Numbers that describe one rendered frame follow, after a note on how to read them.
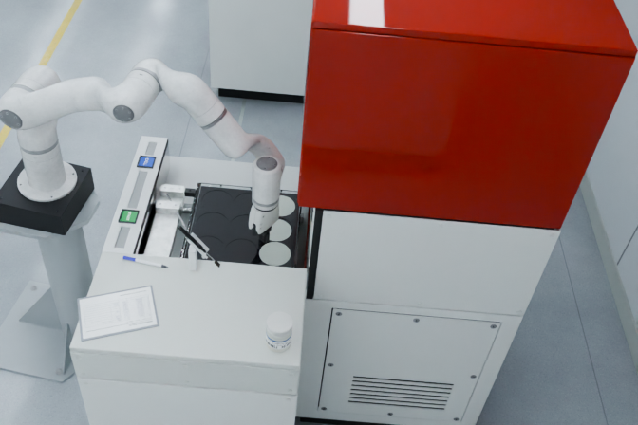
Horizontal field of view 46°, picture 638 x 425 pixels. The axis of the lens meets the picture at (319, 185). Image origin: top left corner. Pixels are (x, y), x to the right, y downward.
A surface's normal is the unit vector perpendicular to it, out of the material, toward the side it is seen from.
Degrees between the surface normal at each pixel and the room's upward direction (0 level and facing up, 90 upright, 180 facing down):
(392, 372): 90
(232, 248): 0
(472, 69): 90
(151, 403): 90
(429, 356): 90
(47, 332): 0
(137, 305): 0
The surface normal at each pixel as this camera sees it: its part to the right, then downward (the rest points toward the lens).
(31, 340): 0.07, -0.72
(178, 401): -0.04, 0.69
